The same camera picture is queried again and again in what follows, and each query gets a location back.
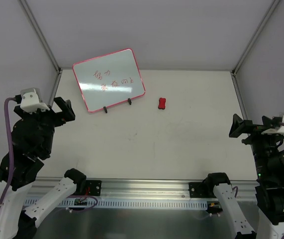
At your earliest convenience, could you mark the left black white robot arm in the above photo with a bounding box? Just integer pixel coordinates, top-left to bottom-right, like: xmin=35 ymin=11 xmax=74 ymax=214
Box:
xmin=0 ymin=96 xmax=87 ymax=239

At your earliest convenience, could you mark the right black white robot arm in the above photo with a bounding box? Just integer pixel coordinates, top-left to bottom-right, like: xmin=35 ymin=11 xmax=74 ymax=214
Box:
xmin=203 ymin=114 xmax=284 ymax=239

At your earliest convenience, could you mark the red whiteboard eraser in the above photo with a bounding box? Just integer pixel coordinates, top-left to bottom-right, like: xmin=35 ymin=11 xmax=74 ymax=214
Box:
xmin=158 ymin=98 xmax=166 ymax=110

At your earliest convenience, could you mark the white slotted cable duct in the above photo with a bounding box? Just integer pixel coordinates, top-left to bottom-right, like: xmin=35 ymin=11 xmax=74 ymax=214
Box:
xmin=23 ymin=198 xmax=208 ymax=210

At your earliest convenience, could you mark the aluminium frame post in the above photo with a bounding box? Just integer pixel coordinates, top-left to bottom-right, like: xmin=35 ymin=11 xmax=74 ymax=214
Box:
xmin=18 ymin=0 xmax=62 ymax=106
xmin=230 ymin=0 xmax=282 ymax=120

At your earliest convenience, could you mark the right aluminium frame post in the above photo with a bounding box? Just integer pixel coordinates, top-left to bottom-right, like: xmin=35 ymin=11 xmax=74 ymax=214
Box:
xmin=230 ymin=0 xmax=282 ymax=120

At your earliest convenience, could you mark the aluminium mounting rail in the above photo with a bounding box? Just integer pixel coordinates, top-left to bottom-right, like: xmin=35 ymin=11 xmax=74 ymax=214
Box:
xmin=27 ymin=177 xmax=258 ymax=201

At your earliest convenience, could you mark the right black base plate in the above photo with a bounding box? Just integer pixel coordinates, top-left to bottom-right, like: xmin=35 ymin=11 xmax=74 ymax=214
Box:
xmin=188 ymin=182 xmax=206 ymax=198

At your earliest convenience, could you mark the left aluminium frame post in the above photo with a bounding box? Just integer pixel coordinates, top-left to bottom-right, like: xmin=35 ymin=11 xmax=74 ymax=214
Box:
xmin=18 ymin=0 xmax=62 ymax=106

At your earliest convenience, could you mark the pink-framed small whiteboard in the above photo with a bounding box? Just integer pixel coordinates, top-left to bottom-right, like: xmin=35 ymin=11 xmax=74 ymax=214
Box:
xmin=72 ymin=48 xmax=146 ymax=113

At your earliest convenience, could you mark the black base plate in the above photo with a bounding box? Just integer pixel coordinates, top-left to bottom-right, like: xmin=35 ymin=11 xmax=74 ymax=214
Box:
xmin=85 ymin=180 xmax=102 ymax=197
xmin=188 ymin=182 xmax=206 ymax=198

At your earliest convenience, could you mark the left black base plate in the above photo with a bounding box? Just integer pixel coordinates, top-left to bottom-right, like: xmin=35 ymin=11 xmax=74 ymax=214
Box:
xmin=85 ymin=180 xmax=102 ymax=197

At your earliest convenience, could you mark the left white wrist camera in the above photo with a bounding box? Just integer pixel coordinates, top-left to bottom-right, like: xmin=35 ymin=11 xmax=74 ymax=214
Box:
xmin=20 ymin=88 xmax=50 ymax=114

